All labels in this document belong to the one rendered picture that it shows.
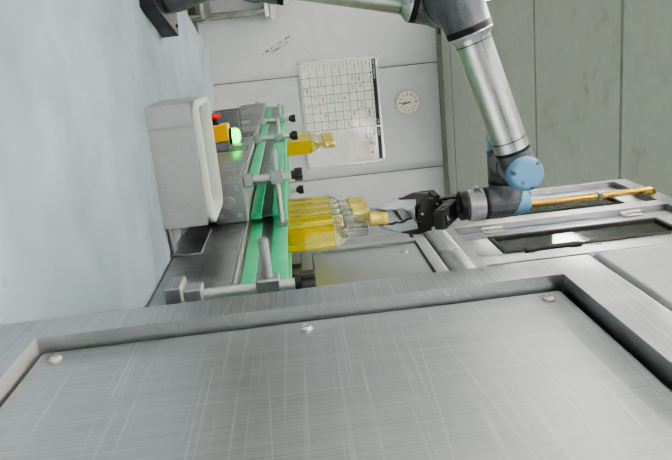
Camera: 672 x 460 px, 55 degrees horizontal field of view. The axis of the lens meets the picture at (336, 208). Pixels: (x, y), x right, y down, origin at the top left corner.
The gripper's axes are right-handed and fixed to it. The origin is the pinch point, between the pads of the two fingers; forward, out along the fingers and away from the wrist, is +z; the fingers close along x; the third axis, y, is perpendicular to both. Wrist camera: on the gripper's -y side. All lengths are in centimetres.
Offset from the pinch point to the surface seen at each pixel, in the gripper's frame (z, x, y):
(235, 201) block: 32.4, 10.7, -11.8
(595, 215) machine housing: -67, -17, 33
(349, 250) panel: 7.8, -13.0, 17.3
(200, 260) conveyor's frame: 38, 6, -34
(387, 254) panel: -1.4, -12.9, 10.4
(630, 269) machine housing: -7, 22, -99
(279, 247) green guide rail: 23.7, 4.0, -26.2
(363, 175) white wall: -51, -116, 587
